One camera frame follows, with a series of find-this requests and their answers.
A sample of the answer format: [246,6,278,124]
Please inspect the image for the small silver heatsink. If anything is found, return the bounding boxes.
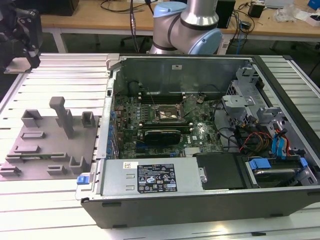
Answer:
[184,146,204,158]

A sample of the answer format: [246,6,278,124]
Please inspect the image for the red yellow wire bundle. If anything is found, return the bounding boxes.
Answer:
[239,131,273,154]

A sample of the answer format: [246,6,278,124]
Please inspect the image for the black graphics card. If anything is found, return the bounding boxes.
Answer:
[142,128,183,146]

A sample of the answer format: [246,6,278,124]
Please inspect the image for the blue flat wire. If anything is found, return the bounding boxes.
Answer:
[271,128,292,161]

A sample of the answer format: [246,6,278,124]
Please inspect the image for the black chair base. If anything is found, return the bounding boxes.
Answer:
[120,34,153,55]

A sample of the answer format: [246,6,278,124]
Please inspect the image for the silver CPU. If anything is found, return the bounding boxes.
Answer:
[3,57,34,74]

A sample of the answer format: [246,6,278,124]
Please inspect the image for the clear plastic bags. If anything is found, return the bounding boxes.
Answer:
[272,4,297,24]

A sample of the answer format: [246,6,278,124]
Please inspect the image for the open black PC case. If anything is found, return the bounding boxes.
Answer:
[74,53,320,230]

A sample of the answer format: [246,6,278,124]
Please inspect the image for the wide black computer box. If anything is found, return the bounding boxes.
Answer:
[0,0,80,16]

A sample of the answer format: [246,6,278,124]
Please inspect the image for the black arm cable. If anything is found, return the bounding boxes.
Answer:
[128,0,140,54]

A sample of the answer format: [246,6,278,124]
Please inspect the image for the RAM slot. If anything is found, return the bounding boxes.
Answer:
[138,91,186,97]
[138,96,186,102]
[138,95,186,99]
[139,125,194,131]
[139,123,194,128]
[139,99,186,105]
[138,120,194,126]
[140,128,194,134]

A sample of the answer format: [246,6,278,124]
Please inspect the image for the grey parts rack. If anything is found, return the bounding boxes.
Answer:
[0,96,101,181]

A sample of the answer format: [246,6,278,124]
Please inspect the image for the hanging blue cable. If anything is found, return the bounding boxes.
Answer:
[236,32,245,55]

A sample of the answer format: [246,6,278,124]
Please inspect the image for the blue case latch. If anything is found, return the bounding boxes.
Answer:
[76,175,90,186]

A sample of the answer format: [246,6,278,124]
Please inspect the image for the green motherboard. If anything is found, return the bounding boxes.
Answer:
[109,93,226,160]

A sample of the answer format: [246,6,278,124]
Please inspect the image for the wooden desk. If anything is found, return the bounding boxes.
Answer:
[39,0,320,55]

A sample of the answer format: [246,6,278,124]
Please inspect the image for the white cardboard box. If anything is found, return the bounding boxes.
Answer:
[294,9,320,28]

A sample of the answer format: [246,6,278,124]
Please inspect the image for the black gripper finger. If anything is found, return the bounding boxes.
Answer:
[26,48,41,70]

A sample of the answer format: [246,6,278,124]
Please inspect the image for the small black box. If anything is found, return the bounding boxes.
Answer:
[248,2,265,19]

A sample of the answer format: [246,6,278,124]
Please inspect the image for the hard disk in blue carrier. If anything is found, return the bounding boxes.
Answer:
[246,157,312,189]

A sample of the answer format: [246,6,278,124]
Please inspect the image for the green RAM stick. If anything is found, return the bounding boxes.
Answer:
[21,154,55,161]

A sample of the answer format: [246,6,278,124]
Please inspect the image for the CPU socket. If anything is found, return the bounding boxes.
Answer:
[153,103,182,121]

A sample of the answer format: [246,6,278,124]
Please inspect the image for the grey power supply unit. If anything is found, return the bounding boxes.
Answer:
[101,158,201,196]

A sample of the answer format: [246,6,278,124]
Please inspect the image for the metal drive cage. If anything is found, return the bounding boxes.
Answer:
[221,66,267,131]

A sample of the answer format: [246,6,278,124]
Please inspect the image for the black plastic bay cover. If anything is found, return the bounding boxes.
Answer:
[193,151,250,191]

